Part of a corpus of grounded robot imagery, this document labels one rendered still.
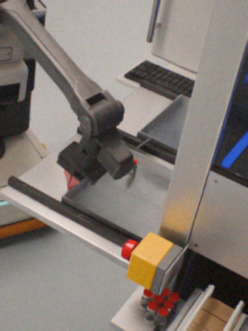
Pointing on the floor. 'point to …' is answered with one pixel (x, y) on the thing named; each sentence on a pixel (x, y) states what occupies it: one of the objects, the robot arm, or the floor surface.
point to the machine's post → (204, 123)
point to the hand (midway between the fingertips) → (71, 185)
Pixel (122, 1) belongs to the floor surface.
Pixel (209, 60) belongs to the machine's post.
